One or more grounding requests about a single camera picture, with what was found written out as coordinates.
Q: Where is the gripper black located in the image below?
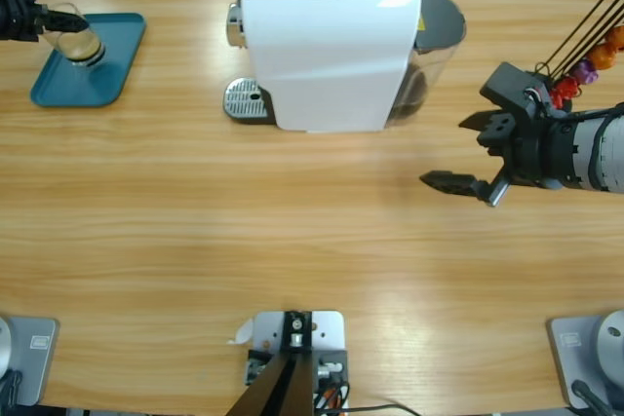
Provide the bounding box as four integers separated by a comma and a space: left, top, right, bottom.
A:
0, 0, 92, 43
419, 110, 579, 208

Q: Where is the clear drinking glass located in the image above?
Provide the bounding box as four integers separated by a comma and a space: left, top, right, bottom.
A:
44, 1, 107, 69

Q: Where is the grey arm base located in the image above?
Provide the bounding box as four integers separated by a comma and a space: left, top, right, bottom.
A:
545, 308, 624, 410
0, 316, 60, 407

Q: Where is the red coffee capsule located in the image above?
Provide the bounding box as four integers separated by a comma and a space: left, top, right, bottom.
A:
550, 77, 582, 106

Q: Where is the purple coffee capsule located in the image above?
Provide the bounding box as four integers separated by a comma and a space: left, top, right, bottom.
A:
570, 58, 600, 86

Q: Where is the orange coffee capsule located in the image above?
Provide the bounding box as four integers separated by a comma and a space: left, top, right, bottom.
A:
604, 24, 624, 53
587, 41, 616, 71

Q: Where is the white capsule coffee machine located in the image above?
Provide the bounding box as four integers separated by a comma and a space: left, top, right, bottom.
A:
223, 0, 423, 135

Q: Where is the teal plastic tray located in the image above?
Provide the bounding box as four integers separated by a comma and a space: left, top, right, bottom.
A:
28, 12, 147, 109

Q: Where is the black capsule holder with rods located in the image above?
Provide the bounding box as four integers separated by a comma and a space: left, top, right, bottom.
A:
533, 0, 624, 113

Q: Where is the metal grate drip tray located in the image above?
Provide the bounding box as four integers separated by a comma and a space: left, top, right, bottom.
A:
222, 77, 277, 126

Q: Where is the black electronics module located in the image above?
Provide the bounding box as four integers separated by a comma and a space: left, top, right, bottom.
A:
245, 348, 351, 411

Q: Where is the white paper tab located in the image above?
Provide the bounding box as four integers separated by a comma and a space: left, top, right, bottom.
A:
225, 317, 255, 347

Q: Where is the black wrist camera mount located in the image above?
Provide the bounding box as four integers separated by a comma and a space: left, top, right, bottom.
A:
480, 61, 557, 119

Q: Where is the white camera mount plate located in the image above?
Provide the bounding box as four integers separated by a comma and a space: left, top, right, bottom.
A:
253, 309, 348, 354

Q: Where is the black base cable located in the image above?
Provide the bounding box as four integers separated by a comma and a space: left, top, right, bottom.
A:
0, 369, 24, 410
569, 379, 618, 416

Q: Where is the black table edge cable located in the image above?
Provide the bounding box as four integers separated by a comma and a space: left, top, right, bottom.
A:
340, 402, 421, 416

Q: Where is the orange wire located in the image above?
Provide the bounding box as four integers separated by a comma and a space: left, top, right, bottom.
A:
316, 386, 342, 408

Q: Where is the dark camera post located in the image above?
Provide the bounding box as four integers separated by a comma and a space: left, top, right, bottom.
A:
226, 309, 316, 416

